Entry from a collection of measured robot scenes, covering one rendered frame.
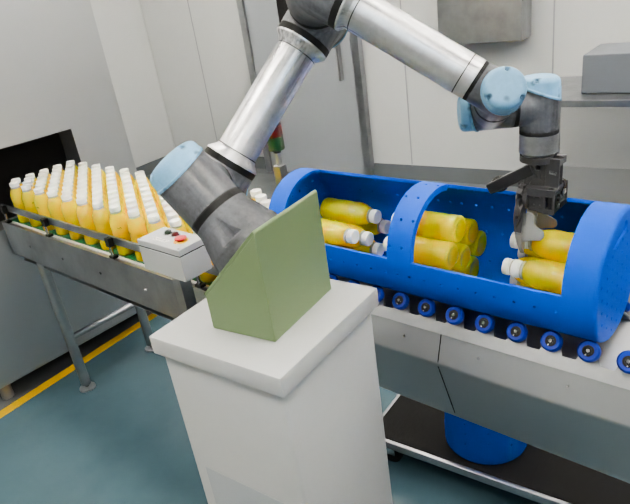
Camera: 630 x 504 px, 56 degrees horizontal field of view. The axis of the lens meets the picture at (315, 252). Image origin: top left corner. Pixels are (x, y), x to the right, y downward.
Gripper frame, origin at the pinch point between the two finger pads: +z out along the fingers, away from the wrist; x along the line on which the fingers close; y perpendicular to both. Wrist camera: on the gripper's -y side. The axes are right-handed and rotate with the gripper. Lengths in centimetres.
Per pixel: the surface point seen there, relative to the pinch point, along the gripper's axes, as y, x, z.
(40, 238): -202, -23, 30
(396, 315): -28.1, -10.5, 21.9
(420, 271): -18.5, -13.3, 5.7
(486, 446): -21, 25, 90
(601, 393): 21.3, -11.2, 24.7
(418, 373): -22.4, -10.7, 37.5
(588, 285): 17.5, -12.5, 0.2
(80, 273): -174, -23, 40
